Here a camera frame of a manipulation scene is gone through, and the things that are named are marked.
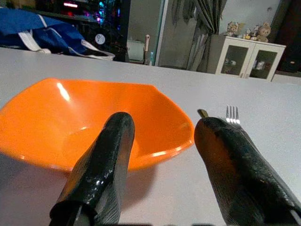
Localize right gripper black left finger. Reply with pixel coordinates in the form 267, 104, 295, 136
49, 112, 136, 226

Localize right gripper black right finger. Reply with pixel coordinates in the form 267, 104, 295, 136
194, 116, 301, 226

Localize silver metal fork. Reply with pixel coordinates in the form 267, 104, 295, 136
225, 105, 242, 126

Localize orange plastic bowl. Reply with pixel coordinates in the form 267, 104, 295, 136
0, 77, 195, 174

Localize white cabinet with glass doors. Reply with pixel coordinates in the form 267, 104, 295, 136
215, 35, 287, 82

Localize black computer case with lights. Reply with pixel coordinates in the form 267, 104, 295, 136
35, 0, 131, 63

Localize beige plush bear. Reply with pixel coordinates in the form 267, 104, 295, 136
256, 22, 272, 43

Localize small toy figurine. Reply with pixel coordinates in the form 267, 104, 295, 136
251, 24, 260, 40

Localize dark wooden cabinet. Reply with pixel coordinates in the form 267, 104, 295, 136
270, 0, 301, 73

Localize grey curtain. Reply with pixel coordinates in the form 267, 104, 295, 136
171, 0, 228, 71

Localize brush with wooden handle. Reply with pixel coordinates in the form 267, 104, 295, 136
143, 34, 151, 65

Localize blue bag with white straps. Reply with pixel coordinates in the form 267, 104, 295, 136
0, 7, 116, 61

